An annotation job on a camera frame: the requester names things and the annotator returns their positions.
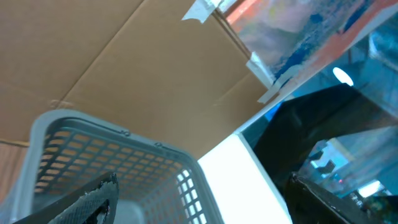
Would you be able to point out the white window frame ledge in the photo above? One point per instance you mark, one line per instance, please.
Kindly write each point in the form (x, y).
(339, 131)

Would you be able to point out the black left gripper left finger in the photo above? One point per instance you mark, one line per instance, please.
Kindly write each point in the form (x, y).
(95, 202)

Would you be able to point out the grey plastic mesh basket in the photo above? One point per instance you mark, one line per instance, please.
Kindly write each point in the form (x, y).
(68, 149)

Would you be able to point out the white masking tape strips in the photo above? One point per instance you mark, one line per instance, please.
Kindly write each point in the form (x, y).
(201, 10)

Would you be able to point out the brown cardboard panel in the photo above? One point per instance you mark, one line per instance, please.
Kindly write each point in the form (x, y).
(138, 64)

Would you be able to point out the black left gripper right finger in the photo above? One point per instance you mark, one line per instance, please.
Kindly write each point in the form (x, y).
(307, 202)

